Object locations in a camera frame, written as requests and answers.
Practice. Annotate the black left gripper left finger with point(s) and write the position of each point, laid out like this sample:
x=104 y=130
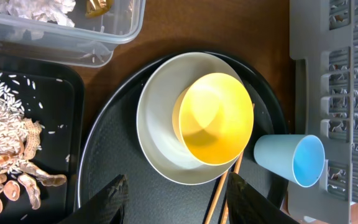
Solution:
x=108 y=206

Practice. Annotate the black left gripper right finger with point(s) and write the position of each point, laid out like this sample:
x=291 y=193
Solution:
x=248 y=206

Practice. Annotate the yellow bowl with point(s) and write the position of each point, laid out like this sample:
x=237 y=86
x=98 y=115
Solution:
x=213 y=118

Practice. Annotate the peanut shells and rice scraps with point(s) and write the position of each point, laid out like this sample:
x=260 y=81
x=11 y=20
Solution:
x=19 y=143

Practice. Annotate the white paper napkin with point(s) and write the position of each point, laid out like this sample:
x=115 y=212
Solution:
x=40 y=10

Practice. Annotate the clear plastic waste bin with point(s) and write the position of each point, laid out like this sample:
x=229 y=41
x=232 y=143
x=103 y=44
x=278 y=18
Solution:
x=90 y=43

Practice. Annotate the grey dishwasher rack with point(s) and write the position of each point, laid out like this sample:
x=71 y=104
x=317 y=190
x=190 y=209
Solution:
x=324 y=46

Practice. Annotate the left wooden chopstick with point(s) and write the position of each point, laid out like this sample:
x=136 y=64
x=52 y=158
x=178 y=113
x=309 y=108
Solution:
x=215 y=198

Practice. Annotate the round black tray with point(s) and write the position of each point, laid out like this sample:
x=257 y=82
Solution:
x=112 y=148

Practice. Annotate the blue plastic cup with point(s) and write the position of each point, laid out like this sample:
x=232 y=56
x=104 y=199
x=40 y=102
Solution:
x=298 y=158

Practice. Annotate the grey round plate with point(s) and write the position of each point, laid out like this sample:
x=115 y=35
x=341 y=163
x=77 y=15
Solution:
x=164 y=152

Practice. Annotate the black rectangular tray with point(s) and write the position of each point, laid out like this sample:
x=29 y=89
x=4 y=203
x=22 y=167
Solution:
x=52 y=94

